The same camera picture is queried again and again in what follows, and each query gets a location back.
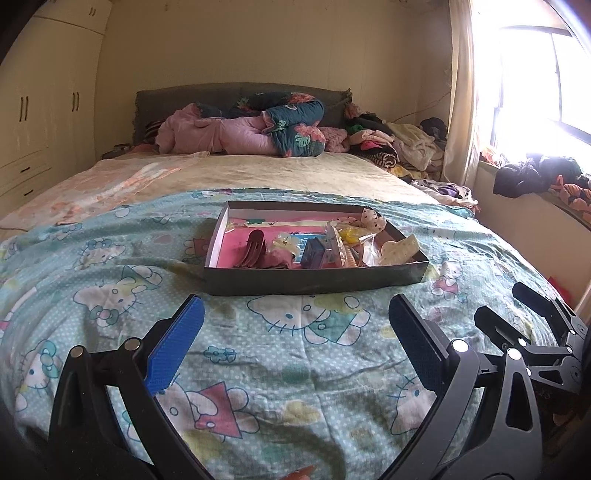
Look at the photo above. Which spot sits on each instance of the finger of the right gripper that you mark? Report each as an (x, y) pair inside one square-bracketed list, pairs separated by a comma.
[(559, 316), (503, 335)]

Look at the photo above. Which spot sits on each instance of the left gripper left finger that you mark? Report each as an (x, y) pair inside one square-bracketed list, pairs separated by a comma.
[(85, 438)]

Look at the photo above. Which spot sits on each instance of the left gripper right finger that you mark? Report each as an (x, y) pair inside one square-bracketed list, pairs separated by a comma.
[(484, 422)]

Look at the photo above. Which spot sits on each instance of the sheer cherry print scrunchie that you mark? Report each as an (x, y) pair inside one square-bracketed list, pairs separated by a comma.
[(371, 221)]

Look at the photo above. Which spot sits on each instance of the yellow rings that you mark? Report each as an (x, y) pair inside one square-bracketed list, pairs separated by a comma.
[(351, 235)]

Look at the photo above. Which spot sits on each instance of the small blue box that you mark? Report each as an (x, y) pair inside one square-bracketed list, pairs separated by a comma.
[(314, 254)]

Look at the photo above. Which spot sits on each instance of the cream claw hair clip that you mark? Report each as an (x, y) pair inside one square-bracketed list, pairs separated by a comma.
[(287, 241)]

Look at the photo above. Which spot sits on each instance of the maroon hair clip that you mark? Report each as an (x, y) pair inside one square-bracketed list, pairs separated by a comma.
[(254, 250)]

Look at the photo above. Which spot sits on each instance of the cream hair comb clip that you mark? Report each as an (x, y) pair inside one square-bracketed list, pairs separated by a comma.
[(399, 252)]

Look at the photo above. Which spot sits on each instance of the person's left hand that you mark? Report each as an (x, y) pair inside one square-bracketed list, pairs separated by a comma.
[(301, 474)]

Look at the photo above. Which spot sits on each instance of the dark clothes on windowsill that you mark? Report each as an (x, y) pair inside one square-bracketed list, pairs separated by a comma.
[(560, 177)]

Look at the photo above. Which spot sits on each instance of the beige curtain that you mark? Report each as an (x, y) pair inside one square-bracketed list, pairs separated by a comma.
[(461, 157)]

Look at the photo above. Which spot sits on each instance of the hello kitty blue blanket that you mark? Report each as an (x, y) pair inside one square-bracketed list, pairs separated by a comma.
[(271, 384)]

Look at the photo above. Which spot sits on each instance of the pile of clothes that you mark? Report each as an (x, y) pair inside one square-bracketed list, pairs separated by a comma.
[(414, 154)]

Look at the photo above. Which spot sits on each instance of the dark shallow cardboard box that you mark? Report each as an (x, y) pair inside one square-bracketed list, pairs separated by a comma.
[(274, 276)]

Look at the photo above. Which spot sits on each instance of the pink blue children's book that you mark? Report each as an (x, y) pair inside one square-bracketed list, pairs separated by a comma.
[(228, 243)]

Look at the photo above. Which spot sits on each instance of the beige bed sheet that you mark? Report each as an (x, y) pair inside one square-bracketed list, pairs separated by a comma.
[(140, 177)]

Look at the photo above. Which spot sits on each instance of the window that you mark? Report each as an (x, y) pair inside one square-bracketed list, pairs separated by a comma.
[(533, 82)]

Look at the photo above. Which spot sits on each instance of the dark floral quilt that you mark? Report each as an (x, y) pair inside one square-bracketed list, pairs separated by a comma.
[(290, 120)]

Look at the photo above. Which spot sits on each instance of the pink quilt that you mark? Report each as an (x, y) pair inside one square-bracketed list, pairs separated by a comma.
[(199, 128)]

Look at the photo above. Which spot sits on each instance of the dark green headboard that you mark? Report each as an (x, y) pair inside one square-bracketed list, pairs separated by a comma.
[(158, 104)]

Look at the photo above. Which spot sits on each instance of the cream wardrobe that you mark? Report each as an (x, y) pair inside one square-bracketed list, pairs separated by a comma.
[(49, 59)]

